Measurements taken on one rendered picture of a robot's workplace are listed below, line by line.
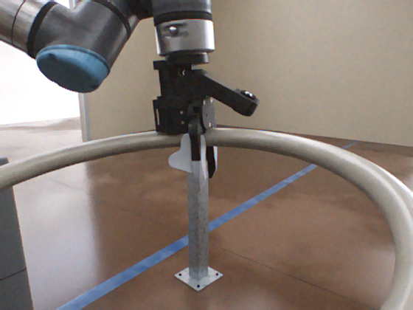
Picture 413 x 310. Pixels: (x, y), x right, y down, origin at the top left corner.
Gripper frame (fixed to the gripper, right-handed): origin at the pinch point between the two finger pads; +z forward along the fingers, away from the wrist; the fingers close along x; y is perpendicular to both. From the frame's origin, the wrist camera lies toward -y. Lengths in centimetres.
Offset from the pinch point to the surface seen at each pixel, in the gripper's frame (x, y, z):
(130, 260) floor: -102, 88, 89
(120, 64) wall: -499, 317, -59
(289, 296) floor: -96, -8, 96
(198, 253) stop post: -94, 39, 74
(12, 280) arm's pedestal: -23, 84, 47
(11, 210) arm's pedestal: -27, 81, 22
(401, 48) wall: -548, -165, -43
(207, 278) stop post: -97, 37, 92
